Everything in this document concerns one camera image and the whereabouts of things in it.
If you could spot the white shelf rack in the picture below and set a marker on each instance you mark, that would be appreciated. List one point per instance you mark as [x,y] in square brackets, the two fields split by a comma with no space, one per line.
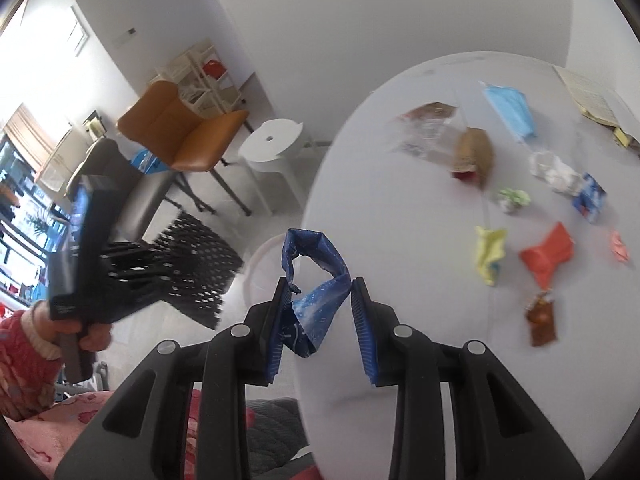
[204,82]

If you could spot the clear plastic wrapper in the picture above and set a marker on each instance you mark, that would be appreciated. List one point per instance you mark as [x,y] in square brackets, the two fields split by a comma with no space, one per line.
[427,132]

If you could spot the black foam net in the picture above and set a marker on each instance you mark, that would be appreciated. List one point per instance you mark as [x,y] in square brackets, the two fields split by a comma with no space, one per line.
[187,265]

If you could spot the yellow sticky notes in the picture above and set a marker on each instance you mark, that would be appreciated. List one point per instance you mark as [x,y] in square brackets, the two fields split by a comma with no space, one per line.
[622,137]

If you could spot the blue wrapper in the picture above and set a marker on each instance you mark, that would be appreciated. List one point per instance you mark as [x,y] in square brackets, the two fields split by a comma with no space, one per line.
[309,316]

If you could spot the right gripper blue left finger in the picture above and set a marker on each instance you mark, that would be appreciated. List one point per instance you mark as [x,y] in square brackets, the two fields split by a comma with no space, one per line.
[274,341]

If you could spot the crumpled white tissue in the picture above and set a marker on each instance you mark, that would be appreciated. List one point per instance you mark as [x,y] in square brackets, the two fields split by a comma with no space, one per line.
[560,177]

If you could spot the blue white crumpled carton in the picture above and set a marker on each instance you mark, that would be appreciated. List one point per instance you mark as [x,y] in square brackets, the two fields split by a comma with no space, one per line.
[590,199]

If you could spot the green crumpled paper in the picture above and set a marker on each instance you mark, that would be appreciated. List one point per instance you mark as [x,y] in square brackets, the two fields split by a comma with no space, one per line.
[511,200]

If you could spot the orange red crumpled paper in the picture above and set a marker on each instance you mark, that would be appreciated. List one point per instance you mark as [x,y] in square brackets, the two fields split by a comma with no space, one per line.
[543,259]

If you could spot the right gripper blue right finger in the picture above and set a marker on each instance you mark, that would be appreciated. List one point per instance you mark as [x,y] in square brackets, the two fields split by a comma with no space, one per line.
[362,313]

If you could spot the yellow crumpled paper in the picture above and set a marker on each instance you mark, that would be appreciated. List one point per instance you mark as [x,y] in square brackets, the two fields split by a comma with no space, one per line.
[489,252]

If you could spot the brown snack bag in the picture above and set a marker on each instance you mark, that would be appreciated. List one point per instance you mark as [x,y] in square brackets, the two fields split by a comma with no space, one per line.
[474,157]

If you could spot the blue tissue pack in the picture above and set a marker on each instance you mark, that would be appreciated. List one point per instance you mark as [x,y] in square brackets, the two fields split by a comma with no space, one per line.
[148,163]

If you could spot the grey chair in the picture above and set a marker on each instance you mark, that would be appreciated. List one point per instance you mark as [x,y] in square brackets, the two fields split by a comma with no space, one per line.
[141,193]

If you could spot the pink paper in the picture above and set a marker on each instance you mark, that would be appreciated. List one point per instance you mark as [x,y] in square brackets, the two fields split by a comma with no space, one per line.
[618,248]

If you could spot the brown foil wrapper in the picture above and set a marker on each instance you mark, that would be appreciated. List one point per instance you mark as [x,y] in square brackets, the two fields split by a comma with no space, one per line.
[540,319]

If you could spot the open notebook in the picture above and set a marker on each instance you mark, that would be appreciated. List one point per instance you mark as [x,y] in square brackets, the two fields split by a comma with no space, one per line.
[596,102]

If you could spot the blue face mask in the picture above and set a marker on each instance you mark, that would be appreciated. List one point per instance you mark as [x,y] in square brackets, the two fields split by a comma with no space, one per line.
[511,106]

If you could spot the orange leather chair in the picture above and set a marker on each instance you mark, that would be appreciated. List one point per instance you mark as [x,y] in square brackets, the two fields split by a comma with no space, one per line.
[181,139]

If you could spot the pink red sleeve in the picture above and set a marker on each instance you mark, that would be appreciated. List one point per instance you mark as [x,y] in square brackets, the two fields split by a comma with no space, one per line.
[29,365]

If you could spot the left hand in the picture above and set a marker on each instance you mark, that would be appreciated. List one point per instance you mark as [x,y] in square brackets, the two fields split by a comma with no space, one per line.
[95,338]

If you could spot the white plastic stool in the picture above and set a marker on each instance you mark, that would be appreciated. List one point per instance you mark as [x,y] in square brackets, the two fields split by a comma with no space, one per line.
[270,149]

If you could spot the white trash bin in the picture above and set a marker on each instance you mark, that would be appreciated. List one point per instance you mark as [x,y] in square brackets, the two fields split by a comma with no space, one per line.
[263,271]

